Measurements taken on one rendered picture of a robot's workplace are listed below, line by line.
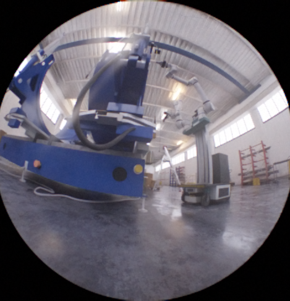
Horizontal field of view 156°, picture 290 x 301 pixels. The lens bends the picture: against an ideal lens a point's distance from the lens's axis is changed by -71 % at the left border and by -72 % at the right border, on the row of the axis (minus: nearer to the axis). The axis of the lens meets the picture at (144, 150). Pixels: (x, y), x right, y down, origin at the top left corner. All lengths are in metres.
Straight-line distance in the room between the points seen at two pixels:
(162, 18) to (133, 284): 8.24
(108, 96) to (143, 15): 7.06
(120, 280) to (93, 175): 0.95
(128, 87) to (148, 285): 1.64
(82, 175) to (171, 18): 8.13
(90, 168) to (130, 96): 1.00
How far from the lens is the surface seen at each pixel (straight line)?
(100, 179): 1.09
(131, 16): 8.04
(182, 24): 8.15
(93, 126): 1.06
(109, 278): 0.40
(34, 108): 2.27
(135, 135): 0.84
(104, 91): 1.53
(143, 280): 0.40
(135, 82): 1.51
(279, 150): 10.34
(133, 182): 1.07
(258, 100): 11.32
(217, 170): 1.94
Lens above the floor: 0.31
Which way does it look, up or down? 18 degrees up
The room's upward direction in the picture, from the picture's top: 5 degrees clockwise
